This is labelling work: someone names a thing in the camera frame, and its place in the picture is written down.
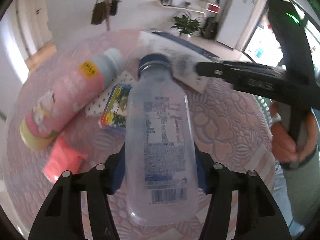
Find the black hanging small bag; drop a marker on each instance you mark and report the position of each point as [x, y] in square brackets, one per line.
[114, 7]

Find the white blue long carton box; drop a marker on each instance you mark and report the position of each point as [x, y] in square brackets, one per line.
[182, 54]

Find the red white shelf box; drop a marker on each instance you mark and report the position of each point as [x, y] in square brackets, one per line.
[213, 8]

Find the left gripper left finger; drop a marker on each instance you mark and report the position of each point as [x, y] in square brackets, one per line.
[60, 216]

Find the pink cartoon drink bottle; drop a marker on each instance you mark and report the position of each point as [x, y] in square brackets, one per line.
[68, 95]

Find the clear plastic bottle blue cap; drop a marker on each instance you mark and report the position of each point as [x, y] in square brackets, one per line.
[160, 162]

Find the white wavy wall shelf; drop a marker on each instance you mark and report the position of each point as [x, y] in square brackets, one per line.
[159, 4]

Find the white dotted tissue pack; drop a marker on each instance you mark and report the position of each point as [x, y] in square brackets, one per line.
[96, 107]

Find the green potted plant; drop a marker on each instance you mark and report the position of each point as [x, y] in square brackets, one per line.
[186, 25]

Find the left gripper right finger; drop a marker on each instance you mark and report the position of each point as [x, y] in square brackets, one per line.
[258, 217]

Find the pink tissue pack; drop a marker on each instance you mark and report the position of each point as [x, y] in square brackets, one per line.
[63, 157]

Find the white refrigerator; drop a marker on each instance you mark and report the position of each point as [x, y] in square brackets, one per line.
[233, 21]

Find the black framed butterfly picture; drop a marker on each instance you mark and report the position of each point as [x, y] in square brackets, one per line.
[166, 3]

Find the person's right hand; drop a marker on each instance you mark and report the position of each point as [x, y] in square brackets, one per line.
[284, 147]

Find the pink coat stand pole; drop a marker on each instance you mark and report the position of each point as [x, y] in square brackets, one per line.
[107, 5]

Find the brown hanging handbag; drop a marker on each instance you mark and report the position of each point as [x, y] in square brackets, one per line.
[99, 12]

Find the colourful printed tissue pack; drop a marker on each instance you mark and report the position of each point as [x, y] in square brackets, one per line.
[115, 112]

